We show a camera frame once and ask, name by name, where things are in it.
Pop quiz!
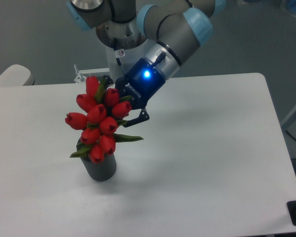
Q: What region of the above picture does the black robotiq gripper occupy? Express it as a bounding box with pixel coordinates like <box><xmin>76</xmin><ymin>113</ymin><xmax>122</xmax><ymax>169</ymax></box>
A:
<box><xmin>102</xmin><ymin>58</ymin><xmax>166</xmax><ymax>127</ymax></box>

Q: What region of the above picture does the red tulip bouquet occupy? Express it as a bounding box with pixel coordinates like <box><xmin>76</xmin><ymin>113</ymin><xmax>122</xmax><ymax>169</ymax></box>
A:
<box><xmin>65</xmin><ymin>76</ymin><xmax>143</xmax><ymax>158</ymax></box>

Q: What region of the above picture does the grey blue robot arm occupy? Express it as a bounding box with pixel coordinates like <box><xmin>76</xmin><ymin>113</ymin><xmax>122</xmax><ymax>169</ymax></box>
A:
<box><xmin>67</xmin><ymin>0</ymin><xmax>226</xmax><ymax>127</ymax></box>

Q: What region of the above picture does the dark grey ribbed vase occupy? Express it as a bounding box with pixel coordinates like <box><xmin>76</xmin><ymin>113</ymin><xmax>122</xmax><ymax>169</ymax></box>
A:
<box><xmin>76</xmin><ymin>139</ymin><xmax>117</xmax><ymax>182</ymax></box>

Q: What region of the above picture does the white chair armrest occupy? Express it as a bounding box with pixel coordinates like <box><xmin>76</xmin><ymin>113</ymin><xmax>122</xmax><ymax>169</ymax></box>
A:
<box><xmin>0</xmin><ymin>64</ymin><xmax>35</xmax><ymax>88</ymax></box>

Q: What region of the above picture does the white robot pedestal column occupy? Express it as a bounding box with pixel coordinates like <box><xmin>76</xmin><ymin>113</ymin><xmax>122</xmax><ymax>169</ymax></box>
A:
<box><xmin>95</xmin><ymin>19</ymin><xmax>153</xmax><ymax>81</ymax></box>

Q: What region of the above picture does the white pedestal base bracket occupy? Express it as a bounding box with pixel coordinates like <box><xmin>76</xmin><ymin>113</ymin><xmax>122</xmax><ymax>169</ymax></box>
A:
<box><xmin>74</xmin><ymin>64</ymin><xmax>110</xmax><ymax>83</ymax></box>

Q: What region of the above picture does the black cable on pedestal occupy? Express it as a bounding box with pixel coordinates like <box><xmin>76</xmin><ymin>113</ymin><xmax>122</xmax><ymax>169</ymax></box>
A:
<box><xmin>112</xmin><ymin>37</ymin><xmax>126</xmax><ymax>75</ymax></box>

